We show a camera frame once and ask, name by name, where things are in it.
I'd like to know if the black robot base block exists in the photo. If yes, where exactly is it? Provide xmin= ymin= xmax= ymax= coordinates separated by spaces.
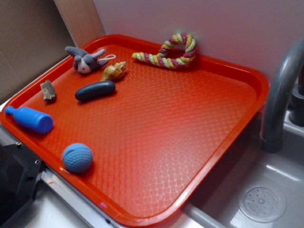
xmin=0 ymin=144 xmax=43 ymax=228

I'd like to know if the wood chip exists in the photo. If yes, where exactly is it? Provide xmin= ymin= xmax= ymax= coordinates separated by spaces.
xmin=40 ymin=80 xmax=56 ymax=102

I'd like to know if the red plastic tray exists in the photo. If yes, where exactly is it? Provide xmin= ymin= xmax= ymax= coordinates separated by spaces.
xmin=0 ymin=35 xmax=269 ymax=227

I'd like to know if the tan seashell toy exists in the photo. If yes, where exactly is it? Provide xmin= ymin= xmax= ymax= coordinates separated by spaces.
xmin=101 ymin=61 xmax=126 ymax=81

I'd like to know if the dark grey oblong toy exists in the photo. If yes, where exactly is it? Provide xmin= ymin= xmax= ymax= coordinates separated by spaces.
xmin=75 ymin=81 xmax=116 ymax=101

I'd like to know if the grey plush animal toy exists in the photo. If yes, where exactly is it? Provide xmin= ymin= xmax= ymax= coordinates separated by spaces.
xmin=65 ymin=46 xmax=116 ymax=74

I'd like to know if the blue rubber ball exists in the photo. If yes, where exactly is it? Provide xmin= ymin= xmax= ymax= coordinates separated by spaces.
xmin=62 ymin=143 xmax=93 ymax=173

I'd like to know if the blue toy bottle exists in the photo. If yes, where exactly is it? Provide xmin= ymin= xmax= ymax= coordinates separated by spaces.
xmin=4 ymin=106 xmax=54 ymax=134

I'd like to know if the light wooden board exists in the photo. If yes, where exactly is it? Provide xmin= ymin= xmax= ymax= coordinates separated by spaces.
xmin=54 ymin=0 xmax=105 ymax=48

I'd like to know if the grey toy sink basin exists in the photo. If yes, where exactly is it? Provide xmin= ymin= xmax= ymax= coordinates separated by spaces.
xmin=182 ymin=104 xmax=304 ymax=228

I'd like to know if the grey toy faucet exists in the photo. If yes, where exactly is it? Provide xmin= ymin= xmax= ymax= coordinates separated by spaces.
xmin=260 ymin=38 xmax=304 ymax=153

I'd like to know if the brown cardboard panel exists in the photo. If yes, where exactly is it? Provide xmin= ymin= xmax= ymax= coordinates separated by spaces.
xmin=0 ymin=0 xmax=74 ymax=103

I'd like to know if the multicolour twisted rope toy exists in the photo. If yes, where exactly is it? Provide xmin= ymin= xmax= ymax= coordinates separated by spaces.
xmin=132 ymin=33 xmax=197 ymax=69

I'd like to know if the aluminium frame rail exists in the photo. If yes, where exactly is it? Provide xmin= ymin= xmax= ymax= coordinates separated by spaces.
xmin=0 ymin=126 xmax=117 ymax=228

